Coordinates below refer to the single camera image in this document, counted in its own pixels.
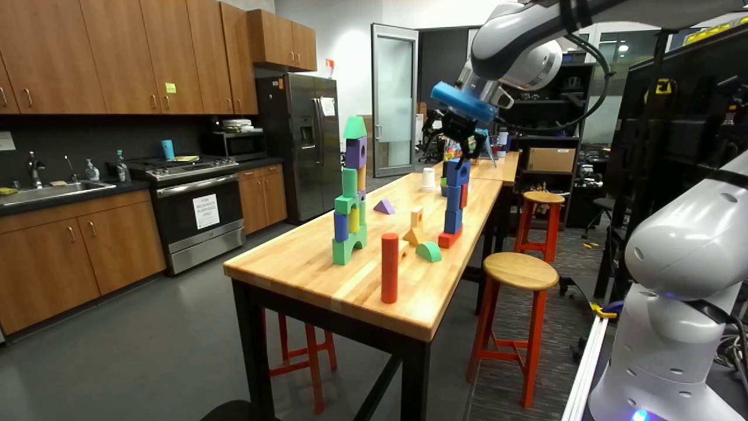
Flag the glass door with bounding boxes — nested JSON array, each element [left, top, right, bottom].
[[370, 24, 419, 177]]

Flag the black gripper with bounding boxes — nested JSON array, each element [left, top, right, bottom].
[[445, 111, 484, 157]]

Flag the purple foam hollow block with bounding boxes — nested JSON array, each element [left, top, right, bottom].
[[347, 137, 367, 167]]

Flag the black microwave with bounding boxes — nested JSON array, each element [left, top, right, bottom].
[[202, 131, 267, 159]]

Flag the green foam roof block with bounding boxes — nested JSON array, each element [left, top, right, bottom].
[[344, 114, 367, 140]]

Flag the tall blue foam block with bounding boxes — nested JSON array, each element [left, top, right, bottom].
[[441, 186, 464, 234]]

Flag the orange stool under table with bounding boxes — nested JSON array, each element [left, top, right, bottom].
[[269, 314, 336, 414]]

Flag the kitchen sink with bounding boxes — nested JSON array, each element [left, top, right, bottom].
[[0, 180, 118, 207]]

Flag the purple foam triangle block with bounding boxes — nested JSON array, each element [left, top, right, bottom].
[[375, 198, 395, 214]]

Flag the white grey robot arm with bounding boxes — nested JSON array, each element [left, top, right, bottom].
[[432, 0, 623, 148]]

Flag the stainless steel refrigerator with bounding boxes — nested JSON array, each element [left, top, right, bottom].
[[258, 71, 341, 222]]

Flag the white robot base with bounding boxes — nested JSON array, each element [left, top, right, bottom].
[[590, 177, 748, 421]]

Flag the red foam base block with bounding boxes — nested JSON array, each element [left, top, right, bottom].
[[437, 231, 460, 247]]

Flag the green foam half round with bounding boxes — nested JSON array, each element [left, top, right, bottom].
[[416, 243, 441, 261]]

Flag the teal cup on stove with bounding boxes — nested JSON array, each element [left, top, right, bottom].
[[161, 137, 176, 162]]

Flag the wooden orange stool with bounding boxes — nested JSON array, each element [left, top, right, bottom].
[[513, 186, 569, 267], [465, 253, 558, 407]]

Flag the white paper cup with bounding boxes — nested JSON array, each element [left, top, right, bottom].
[[422, 167, 437, 191]]

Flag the blue foam top block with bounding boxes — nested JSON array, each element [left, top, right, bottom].
[[445, 159, 471, 186]]

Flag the far wooden orange stool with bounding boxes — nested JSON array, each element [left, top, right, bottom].
[[513, 186, 569, 267]]

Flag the orange foam side block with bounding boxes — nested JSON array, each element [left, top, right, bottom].
[[460, 184, 467, 207]]

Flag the yellow foam arch block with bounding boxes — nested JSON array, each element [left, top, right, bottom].
[[405, 227, 422, 247]]

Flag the near wooden orange stool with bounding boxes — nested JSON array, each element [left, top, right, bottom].
[[465, 253, 558, 407]]

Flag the red foam cylinder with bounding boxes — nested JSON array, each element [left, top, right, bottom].
[[382, 234, 401, 304]]

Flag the stainless steel oven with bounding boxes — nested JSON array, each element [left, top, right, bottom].
[[129, 157, 245, 276]]

